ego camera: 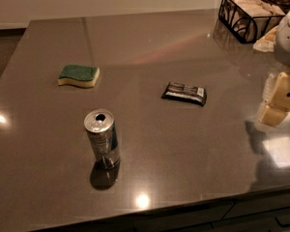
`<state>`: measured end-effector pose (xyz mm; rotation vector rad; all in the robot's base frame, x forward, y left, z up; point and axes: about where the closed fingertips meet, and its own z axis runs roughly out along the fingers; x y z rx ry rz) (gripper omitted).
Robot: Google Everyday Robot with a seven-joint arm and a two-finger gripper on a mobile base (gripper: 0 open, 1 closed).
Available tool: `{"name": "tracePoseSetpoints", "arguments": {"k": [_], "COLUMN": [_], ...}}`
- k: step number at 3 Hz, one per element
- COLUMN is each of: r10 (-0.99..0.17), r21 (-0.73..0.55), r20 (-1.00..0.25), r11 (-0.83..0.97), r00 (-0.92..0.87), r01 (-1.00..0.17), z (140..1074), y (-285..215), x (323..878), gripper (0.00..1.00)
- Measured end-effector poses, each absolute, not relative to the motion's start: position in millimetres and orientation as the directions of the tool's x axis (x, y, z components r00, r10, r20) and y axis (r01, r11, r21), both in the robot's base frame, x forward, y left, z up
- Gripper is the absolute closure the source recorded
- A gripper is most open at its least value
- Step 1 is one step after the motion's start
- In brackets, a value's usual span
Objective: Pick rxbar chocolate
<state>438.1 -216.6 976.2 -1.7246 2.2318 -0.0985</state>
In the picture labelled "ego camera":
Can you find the black wire napkin basket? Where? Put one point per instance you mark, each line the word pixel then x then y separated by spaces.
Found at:
pixel 249 20

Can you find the green and yellow sponge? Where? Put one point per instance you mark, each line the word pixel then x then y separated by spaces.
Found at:
pixel 79 76

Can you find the dark cabinet drawer handle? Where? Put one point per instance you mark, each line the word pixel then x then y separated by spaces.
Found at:
pixel 283 220

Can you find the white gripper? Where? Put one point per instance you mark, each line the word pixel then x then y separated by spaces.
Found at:
pixel 289 39

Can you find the silver energy drink can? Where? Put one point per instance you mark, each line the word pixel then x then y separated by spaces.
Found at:
pixel 101 132

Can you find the loose white napkin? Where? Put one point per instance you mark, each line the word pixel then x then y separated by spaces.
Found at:
pixel 267 42

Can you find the black rxbar chocolate wrapper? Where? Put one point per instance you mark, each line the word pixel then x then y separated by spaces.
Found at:
pixel 185 93

